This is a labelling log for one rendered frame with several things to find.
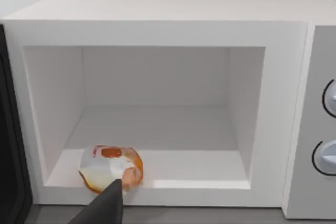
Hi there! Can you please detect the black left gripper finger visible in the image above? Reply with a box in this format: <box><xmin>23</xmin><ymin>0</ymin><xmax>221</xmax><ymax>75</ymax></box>
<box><xmin>68</xmin><ymin>178</ymin><xmax>124</xmax><ymax>224</ymax></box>

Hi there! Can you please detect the orange and white bottle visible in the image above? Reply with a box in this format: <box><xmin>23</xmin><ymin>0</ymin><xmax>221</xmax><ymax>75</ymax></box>
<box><xmin>78</xmin><ymin>144</ymin><xmax>144</xmax><ymax>195</ymax></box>

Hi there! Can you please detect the black microwave door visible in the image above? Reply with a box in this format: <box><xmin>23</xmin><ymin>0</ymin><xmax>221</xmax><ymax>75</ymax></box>
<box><xmin>0</xmin><ymin>24</ymin><xmax>34</xmax><ymax>224</ymax></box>

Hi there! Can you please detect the pale microwave oven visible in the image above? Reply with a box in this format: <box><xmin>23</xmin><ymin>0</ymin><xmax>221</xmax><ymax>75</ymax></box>
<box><xmin>0</xmin><ymin>0</ymin><xmax>336</xmax><ymax>220</ymax></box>

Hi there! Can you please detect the pale grey microwave knob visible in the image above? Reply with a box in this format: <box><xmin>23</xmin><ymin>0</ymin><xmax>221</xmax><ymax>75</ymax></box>
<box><xmin>311</xmin><ymin>140</ymin><xmax>336</xmax><ymax>176</ymax></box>
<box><xmin>321</xmin><ymin>79</ymin><xmax>336</xmax><ymax>118</ymax></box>

